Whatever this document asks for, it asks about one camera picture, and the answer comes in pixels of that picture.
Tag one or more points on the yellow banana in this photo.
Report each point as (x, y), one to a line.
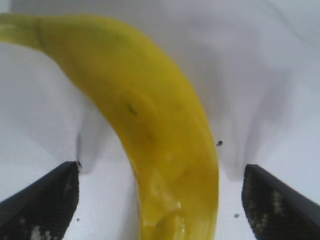
(150, 112)

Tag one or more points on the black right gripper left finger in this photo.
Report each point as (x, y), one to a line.
(42, 202)

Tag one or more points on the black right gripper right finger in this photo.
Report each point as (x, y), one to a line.
(277, 202)

